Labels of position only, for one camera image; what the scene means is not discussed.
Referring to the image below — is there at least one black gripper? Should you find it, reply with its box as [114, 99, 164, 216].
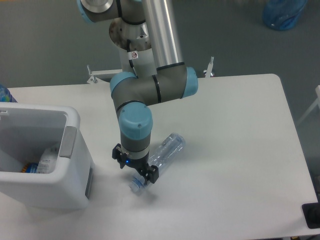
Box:
[111, 143, 159, 184]

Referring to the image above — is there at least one clear crushed plastic bottle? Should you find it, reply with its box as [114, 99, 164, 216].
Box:
[128, 132, 186, 194]

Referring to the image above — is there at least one clear plastic wrapper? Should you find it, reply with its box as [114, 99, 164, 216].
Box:
[36, 146, 59, 174]

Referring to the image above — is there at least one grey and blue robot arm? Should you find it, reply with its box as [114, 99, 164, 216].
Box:
[77, 0, 198, 183]

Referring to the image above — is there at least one white plastic trash can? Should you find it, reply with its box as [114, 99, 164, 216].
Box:
[0, 102, 95, 209]

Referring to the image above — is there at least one colourful snack wrapper in bin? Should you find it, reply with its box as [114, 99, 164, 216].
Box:
[21, 162, 39, 174]

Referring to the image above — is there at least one blue bottle at left edge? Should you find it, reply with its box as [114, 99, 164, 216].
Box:
[0, 84, 17, 103]

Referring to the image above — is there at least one black device at table corner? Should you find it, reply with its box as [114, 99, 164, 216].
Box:
[302, 202, 320, 229]

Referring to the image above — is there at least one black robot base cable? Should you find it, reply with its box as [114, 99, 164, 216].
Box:
[126, 39, 140, 78]

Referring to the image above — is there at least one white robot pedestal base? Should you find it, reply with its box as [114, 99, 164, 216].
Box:
[86, 17, 216, 85]

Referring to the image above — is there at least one white frame at right edge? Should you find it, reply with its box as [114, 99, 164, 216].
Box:
[296, 85, 320, 126]

